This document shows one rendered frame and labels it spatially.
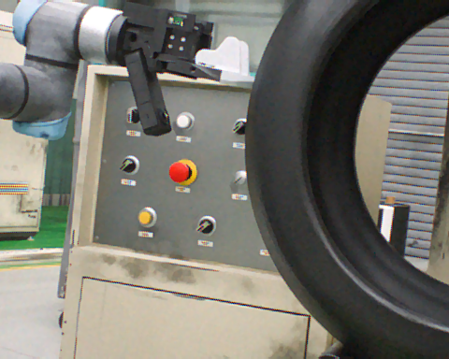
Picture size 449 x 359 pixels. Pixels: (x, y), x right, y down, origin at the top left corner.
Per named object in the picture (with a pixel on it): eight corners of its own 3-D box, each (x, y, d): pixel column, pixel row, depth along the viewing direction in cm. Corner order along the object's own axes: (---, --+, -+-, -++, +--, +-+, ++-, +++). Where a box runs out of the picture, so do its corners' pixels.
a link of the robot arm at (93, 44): (73, 57, 124) (101, 64, 132) (104, 64, 123) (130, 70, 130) (85, 2, 124) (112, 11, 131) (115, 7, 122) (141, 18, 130)
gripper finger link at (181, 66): (218, 68, 117) (155, 54, 120) (215, 80, 117) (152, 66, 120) (230, 72, 121) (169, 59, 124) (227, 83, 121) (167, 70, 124)
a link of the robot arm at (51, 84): (-21, 126, 127) (-6, 47, 125) (36, 131, 136) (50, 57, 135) (21, 138, 123) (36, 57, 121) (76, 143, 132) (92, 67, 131)
